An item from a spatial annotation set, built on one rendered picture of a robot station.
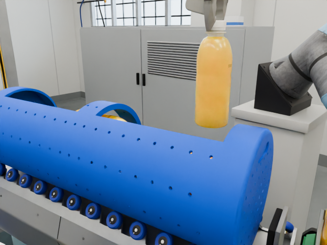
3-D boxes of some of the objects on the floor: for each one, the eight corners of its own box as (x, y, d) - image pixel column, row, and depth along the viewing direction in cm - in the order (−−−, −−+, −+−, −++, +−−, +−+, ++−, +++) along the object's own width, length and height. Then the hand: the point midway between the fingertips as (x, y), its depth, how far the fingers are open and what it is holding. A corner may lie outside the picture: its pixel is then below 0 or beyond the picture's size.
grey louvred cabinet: (119, 130, 418) (114, 27, 373) (256, 181, 280) (275, 26, 234) (87, 140, 381) (77, 26, 335) (228, 204, 242) (243, 26, 196)
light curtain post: (40, 244, 198) (-6, -27, 144) (45, 247, 195) (0, -29, 141) (32, 249, 193) (-19, -30, 139) (37, 253, 190) (-12, -31, 136)
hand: (216, 24), depth 56 cm, fingers closed on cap, 4 cm apart
